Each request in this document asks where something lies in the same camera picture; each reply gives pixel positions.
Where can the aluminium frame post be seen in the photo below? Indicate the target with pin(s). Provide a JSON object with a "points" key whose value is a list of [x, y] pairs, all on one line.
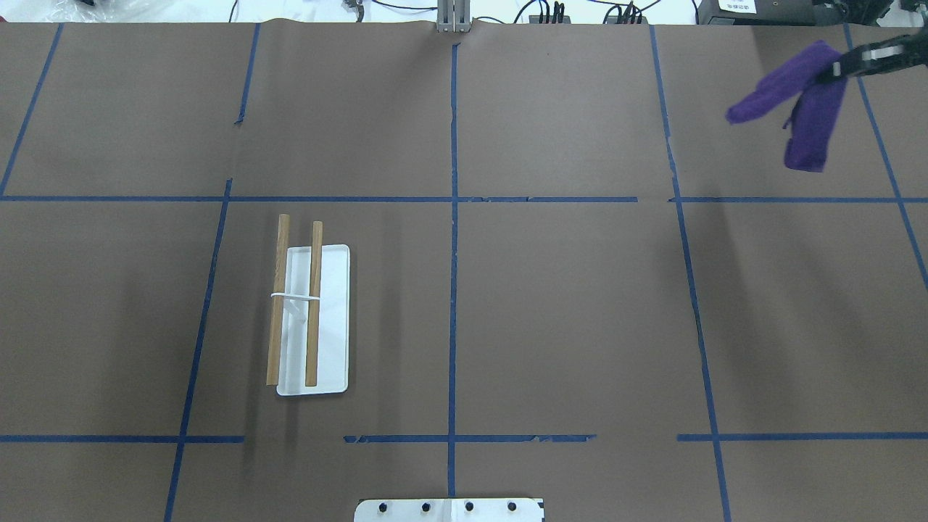
{"points": [[453, 16]]}

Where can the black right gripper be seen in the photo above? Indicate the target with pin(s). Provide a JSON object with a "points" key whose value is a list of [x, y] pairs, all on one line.
{"points": [[893, 59]]}

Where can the purple towel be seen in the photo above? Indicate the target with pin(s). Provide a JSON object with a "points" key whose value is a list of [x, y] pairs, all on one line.
{"points": [[817, 106]]}

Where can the white wooden towel rack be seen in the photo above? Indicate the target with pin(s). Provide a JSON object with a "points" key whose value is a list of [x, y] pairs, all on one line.
{"points": [[309, 341]]}

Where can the white camera mast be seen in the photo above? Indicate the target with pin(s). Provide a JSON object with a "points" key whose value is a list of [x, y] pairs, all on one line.
{"points": [[452, 509]]}

